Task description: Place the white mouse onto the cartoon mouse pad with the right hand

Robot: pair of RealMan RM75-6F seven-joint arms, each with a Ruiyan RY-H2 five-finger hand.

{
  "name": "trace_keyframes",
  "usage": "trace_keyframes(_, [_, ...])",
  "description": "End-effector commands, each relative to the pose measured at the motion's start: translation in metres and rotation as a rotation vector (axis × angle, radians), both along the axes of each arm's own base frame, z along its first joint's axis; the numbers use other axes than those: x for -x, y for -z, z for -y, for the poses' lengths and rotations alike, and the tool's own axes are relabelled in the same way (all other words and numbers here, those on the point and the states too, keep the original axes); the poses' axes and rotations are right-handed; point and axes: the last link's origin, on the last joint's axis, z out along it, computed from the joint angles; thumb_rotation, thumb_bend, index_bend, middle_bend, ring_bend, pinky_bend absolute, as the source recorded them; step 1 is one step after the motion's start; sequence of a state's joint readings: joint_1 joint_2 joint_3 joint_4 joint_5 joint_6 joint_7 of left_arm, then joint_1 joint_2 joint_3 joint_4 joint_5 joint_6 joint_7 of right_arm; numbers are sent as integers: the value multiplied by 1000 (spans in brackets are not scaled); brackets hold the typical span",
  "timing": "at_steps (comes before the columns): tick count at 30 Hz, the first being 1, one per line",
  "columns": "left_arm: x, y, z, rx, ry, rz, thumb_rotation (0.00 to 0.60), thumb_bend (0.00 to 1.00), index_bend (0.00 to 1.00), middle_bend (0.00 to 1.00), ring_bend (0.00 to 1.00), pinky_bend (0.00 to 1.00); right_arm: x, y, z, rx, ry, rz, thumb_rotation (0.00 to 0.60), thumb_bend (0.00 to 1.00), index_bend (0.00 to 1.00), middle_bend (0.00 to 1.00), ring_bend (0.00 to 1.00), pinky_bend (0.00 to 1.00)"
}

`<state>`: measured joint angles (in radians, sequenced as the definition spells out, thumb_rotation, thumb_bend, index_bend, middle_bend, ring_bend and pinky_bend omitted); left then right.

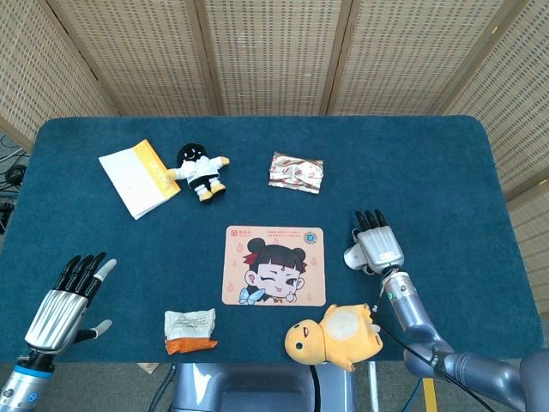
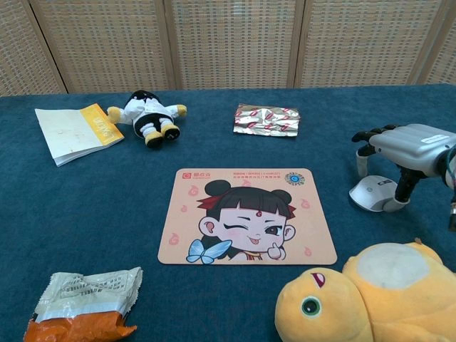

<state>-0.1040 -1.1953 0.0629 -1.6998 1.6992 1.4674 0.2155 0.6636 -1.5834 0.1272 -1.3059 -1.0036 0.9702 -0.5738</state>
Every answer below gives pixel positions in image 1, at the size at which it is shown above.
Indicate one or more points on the black-headed plush doll white coat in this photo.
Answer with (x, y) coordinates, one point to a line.
(197, 169)

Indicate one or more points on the woven wooden folding screen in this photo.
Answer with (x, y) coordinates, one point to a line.
(274, 56)

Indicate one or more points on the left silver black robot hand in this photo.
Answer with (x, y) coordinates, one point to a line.
(58, 315)

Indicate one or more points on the white orange snack wrapper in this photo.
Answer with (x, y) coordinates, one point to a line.
(188, 328)

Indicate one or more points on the yellow plush dinosaur toy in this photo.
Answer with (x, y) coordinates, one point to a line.
(343, 330)

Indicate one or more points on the white yellow booklet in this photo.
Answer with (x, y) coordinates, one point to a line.
(128, 180)

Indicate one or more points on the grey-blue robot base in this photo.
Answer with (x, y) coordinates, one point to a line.
(257, 390)

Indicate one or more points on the silver red foil snack packet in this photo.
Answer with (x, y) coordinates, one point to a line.
(296, 173)

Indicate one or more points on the pink cartoon girl mouse pad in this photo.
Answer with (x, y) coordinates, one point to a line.
(238, 266)

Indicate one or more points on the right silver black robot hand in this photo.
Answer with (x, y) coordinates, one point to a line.
(381, 246)

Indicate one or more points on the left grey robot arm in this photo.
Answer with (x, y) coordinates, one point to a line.
(19, 382)

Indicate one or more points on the white computer mouse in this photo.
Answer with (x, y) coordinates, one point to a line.
(354, 256)

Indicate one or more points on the blue carpet table cover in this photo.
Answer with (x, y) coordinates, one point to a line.
(429, 171)

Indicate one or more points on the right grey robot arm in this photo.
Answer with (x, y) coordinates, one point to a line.
(412, 309)

